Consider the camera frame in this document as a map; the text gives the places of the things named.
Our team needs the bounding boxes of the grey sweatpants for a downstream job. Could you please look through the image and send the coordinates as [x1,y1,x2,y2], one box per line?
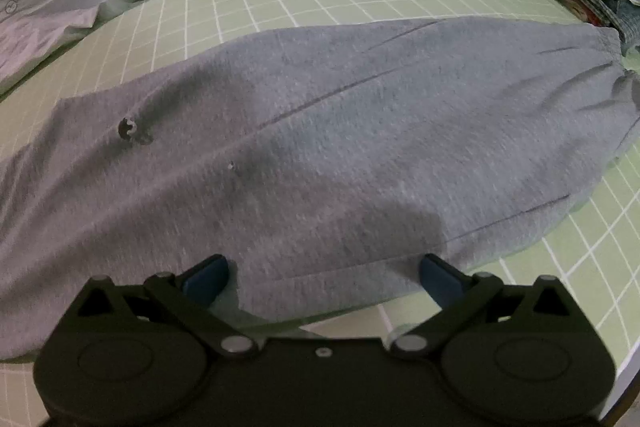
[1,17,639,359]

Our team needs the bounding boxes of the green grid bed sheet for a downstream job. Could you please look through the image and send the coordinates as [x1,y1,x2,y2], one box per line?
[1,0,639,398]

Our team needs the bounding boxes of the red patterned folded garment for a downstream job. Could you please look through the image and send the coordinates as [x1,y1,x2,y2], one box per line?
[559,0,603,26]

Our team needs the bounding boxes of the blue plaid folded shirt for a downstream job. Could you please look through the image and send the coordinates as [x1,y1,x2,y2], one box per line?
[584,0,639,54]

